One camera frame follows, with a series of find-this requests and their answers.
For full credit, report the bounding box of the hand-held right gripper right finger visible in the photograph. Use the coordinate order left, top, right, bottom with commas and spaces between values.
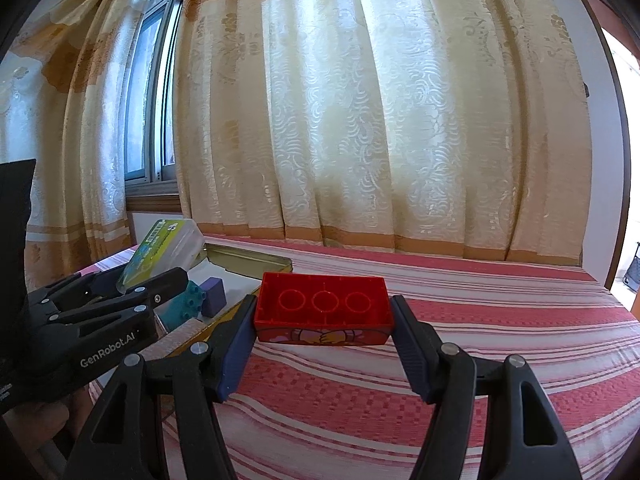
389, 294, 584, 480

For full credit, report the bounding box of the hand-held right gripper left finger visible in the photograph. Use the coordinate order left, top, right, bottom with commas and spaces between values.
64, 294, 259, 480

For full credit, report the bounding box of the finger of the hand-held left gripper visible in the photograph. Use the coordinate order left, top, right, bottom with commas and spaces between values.
49, 266, 190, 332
26, 269, 124, 314

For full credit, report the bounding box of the blue toy building block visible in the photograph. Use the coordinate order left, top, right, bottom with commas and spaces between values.
159, 280, 211, 334

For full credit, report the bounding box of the clear plastic box green label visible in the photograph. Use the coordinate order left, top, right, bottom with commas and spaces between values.
115, 217, 206, 297

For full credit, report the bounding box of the purple eraser block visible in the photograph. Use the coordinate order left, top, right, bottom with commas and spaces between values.
201, 277, 227, 319

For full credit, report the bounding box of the gold metal tin tray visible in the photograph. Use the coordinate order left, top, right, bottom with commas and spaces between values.
159, 242, 294, 357

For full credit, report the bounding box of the red toy building block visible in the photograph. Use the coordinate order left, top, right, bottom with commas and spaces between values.
253, 271, 394, 347

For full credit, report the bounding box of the person's left hand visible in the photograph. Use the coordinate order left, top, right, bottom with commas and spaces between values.
0, 399, 72, 457

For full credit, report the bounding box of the wooden window sill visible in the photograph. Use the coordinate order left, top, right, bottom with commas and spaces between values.
124, 192, 184, 217

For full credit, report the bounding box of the cream patterned curtain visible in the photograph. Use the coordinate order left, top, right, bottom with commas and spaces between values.
171, 0, 594, 267
0, 0, 168, 292

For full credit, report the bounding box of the sliding glass window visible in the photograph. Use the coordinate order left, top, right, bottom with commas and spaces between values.
121, 0, 184, 197

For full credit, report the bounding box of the black folding cart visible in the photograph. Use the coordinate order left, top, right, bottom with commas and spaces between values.
622, 241, 640, 294

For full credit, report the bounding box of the brown wooden door frame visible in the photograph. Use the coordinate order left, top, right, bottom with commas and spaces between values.
564, 0, 640, 322

